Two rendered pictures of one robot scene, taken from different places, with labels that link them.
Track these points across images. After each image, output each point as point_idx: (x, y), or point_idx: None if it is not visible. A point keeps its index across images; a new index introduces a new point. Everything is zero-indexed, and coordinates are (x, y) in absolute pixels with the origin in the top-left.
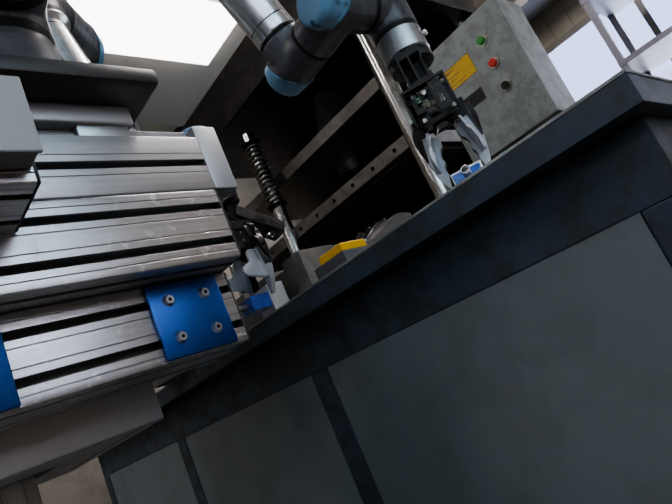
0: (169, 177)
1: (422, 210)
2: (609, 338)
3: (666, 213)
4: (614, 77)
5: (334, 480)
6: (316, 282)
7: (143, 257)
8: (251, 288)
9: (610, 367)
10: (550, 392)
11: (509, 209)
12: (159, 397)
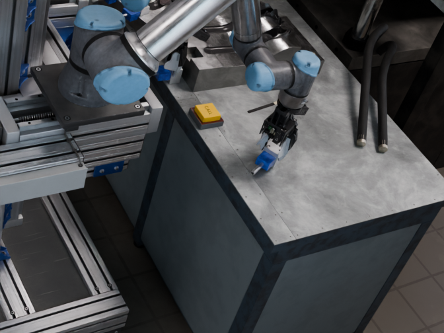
0: (128, 132)
1: (224, 171)
2: (237, 252)
3: (265, 260)
4: (272, 242)
5: (149, 139)
6: (185, 114)
7: (101, 161)
8: (167, 57)
9: (232, 254)
10: (218, 235)
11: None
12: None
